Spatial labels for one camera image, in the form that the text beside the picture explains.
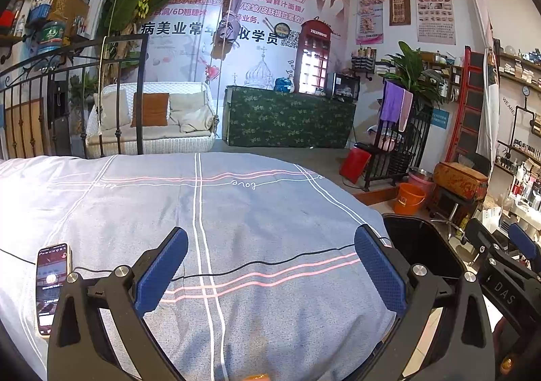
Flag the red phone booth cabinet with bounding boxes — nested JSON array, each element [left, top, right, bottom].
[[295, 20, 332, 95]]

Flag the striped grey blanket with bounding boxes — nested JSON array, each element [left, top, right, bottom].
[[0, 151, 399, 381]]

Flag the orange cushion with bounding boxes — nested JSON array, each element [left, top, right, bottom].
[[132, 93, 170, 128]]

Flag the beige cushion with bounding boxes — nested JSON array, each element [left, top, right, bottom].
[[169, 91, 214, 135], [95, 89, 132, 130]]

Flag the red ladder shelf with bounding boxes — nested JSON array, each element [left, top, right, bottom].
[[444, 46, 492, 165]]

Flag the large wall banner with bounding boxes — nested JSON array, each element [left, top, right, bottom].
[[139, 0, 354, 95]]

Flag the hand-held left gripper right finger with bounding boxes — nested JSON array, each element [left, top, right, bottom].
[[354, 224, 495, 381]]

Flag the white wicker swing sofa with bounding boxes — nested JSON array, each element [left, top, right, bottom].
[[86, 82, 221, 159]]

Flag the potted green plant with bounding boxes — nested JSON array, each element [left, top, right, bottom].
[[379, 42, 449, 108]]

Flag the purple towel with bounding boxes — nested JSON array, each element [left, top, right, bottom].
[[379, 81, 405, 125]]

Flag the smartphone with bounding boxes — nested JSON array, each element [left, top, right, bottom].
[[36, 242, 74, 340]]

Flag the chrome swivel stool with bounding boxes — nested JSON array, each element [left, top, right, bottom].
[[429, 189, 479, 245]]

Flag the pink towel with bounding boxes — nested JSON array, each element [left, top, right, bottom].
[[397, 89, 414, 133]]

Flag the long wall shelves with bottles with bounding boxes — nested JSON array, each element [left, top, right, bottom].
[[492, 39, 541, 179]]

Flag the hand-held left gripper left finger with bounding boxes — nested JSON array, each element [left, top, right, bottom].
[[47, 227, 189, 381]]

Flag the orange bucket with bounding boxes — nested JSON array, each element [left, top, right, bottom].
[[393, 182, 427, 216]]

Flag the pink wall poster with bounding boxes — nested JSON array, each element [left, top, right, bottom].
[[356, 0, 385, 46]]

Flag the teal paint bucket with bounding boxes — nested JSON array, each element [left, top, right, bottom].
[[38, 20, 67, 56]]

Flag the black iron bed headboard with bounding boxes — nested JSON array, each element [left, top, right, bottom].
[[0, 33, 150, 160]]

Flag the black charging cable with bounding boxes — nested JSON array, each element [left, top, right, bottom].
[[0, 242, 390, 282]]

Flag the person's right hand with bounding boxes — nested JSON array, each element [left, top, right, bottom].
[[494, 317, 529, 381]]

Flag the red bag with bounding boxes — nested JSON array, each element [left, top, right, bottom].
[[339, 147, 373, 184]]

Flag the wall shelf with jars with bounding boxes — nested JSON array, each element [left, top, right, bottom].
[[351, 47, 466, 82]]

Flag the eyebrow chart wall poster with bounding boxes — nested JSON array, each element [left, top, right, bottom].
[[413, 0, 457, 46]]

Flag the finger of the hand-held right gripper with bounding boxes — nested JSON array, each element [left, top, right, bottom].
[[465, 218, 493, 265], [507, 222, 541, 274]]

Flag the black trash bin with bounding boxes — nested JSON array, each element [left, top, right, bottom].
[[380, 214, 468, 381]]

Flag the green patterned counter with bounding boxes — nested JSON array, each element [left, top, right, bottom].
[[222, 85, 357, 149]]

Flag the cluttered cosmetics table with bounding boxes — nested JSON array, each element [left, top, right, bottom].
[[482, 148, 541, 247]]

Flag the white standing banner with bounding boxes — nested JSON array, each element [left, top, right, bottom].
[[463, 0, 502, 165]]

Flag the pink basin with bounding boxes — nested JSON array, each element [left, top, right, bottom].
[[408, 167, 437, 196]]

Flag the black iron rack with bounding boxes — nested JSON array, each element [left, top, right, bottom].
[[363, 110, 434, 190]]

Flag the wooden wall shelf with clutter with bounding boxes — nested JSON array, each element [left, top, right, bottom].
[[0, 0, 92, 66]]

